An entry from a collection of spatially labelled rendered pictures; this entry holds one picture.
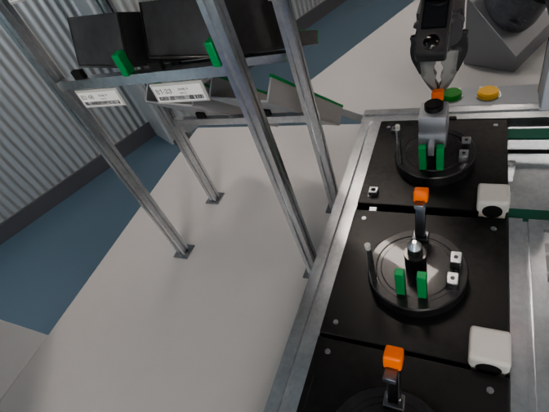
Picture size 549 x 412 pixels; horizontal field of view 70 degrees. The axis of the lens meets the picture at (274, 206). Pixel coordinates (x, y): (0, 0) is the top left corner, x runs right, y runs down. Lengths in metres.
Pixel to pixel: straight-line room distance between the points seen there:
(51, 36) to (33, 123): 0.56
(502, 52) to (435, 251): 0.71
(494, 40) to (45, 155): 2.70
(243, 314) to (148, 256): 0.32
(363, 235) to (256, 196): 0.38
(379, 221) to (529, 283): 0.23
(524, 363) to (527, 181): 0.36
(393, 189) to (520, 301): 0.27
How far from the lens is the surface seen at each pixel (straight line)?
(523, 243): 0.70
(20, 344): 1.09
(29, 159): 3.11
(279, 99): 0.68
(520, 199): 0.81
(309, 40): 0.75
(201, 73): 0.53
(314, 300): 0.65
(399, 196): 0.74
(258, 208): 0.95
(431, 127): 0.72
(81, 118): 0.73
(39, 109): 3.03
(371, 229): 0.69
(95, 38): 0.70
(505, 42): 1.21
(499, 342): 0.57
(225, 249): 0.90
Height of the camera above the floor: 1.51
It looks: 44 degrees down
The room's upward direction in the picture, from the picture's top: 23 degrees counter-clockwise
